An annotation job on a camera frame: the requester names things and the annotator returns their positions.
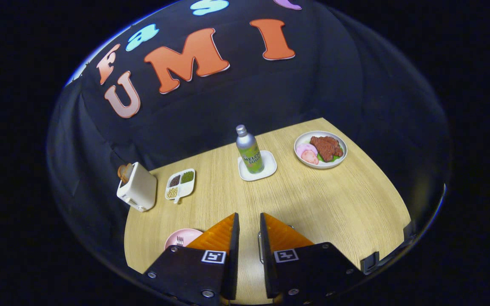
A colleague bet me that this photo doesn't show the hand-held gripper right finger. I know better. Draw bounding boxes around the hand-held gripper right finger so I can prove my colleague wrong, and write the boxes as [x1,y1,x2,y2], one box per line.
[259,212,367,306]

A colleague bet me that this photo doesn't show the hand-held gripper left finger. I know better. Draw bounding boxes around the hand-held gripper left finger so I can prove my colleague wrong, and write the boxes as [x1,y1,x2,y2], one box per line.
[142,212,240,306]

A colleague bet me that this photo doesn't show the pink plate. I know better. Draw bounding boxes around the pink plate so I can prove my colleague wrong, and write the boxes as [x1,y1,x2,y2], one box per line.
[164,228,204,251]

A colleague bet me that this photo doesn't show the white sectioned dish with beans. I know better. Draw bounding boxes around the white sectioned dish with beans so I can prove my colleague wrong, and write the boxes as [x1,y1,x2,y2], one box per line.
[165,168,196,204]

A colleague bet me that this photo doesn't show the white square coaster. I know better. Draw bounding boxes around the white square coaster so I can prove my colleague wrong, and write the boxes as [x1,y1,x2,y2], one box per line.
[238,150,278,182]

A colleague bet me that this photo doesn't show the green and silver bottle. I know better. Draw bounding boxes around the green and silver bottle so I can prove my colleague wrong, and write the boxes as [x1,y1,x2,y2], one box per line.
[235,125,265,174]

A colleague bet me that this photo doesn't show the light pink ham slice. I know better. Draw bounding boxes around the light pink ham slice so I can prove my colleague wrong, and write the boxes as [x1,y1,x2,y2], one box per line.
[296,143,319,157]

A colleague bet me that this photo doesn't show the white toaster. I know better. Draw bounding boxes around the white toaster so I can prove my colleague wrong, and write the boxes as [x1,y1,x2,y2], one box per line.
[117,162,158,212]

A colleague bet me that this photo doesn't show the white round plate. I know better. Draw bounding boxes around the white round plate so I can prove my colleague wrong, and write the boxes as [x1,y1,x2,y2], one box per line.
[293,130,348,170]

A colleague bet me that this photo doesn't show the brown fried meat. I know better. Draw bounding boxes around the brown fried meat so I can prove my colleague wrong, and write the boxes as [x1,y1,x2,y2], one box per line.
[310,136,344,162]

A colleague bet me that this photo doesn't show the brown bread slice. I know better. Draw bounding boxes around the brown bread slice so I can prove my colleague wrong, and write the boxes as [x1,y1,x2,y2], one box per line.
[117,163,133,184]

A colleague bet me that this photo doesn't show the black table edge bracket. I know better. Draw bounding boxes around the black table edge bracket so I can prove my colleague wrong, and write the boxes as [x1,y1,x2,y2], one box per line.
[361,252,380,275]
[402,220,416,243]

